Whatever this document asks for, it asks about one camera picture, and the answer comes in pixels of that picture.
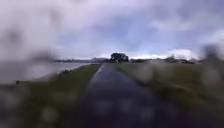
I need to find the grey water surface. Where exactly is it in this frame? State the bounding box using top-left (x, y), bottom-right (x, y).
top-left (0, 61), bottom-right (93, 85)

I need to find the low row of bushes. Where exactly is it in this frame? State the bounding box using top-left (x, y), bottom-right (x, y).
top-left (129, 55), bottom-right (201, 65)

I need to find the grass verge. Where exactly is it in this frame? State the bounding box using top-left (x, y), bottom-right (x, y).
top-left (115, 62), bottom-right (224, 128)
top-left (0, 63), bottom-right (102, 128)

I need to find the dark tree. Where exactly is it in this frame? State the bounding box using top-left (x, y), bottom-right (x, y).
top-left (110, 52), bottom-right (130, 64)

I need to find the dark wet asphalt path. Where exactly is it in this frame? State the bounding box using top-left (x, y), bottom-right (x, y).
top-left (71, 63), bottom-right (201, 128)

